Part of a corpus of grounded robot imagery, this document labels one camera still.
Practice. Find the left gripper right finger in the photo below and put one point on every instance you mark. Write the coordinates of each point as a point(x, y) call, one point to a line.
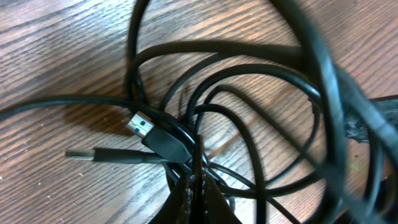
point(215, 208)

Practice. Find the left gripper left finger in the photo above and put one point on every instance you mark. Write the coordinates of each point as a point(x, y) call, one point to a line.
point(177, 209)

